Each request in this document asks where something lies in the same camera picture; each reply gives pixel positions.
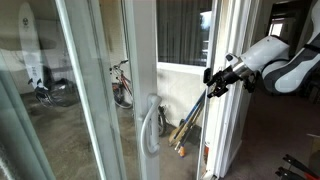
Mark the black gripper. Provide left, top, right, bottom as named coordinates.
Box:
left=207, top=66, right=243, bottom=100

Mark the black screen door handle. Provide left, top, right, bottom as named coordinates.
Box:
left=203, top=67, right=213, bottom=85

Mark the white framed sliding screen door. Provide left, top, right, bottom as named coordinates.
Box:
left=156, top=0, right=222, bottom=180

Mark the white framed sliding glass door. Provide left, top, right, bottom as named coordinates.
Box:
left=96, top=0, right=162, bottom=180

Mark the fixed glass door panel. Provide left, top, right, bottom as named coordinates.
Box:
left=0, top=0, right=128, bottom=180

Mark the blue pole broom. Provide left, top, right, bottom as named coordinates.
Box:
left=174, top=89, right=207, bottom=151

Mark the black dustpan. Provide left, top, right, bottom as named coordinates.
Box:
left=189, top=124, right=202, bottom=146

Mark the window with dark blinds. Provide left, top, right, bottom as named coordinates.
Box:
left=155, top=0, right=214, bottom=73

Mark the wooden pole broom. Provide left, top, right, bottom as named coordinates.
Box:
left=168, top=99, right=206, bottom=148

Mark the orange white bottle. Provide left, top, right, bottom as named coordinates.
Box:
left=177, top=143, right=187, bottom=158

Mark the small bright interior window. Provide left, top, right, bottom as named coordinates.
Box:
left=268, top=18, right=285, bottom=38

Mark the red bicycle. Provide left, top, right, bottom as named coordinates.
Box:
left=109, top=59, right=168, bottom=138

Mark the orange black bar clamp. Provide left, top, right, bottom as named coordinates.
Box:
left=283, top=153, right=320, bottom=179
left=274, top=166, right=313, bottom=180

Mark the cardboard box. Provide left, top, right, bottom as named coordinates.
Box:
left=306, top=133, right=320, bottom=168

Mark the white surfboard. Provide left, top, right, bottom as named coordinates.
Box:
left=18, top=1, right=45, bottom=91

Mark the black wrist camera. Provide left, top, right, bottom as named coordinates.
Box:
left=243, top=72, right=258, bottom=94

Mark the white door frame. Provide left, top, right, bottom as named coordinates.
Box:
left=206, top=0, right=263, bottom=180

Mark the white glass door handle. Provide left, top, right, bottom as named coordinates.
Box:
left=139, top=94, right=163, bottom=159

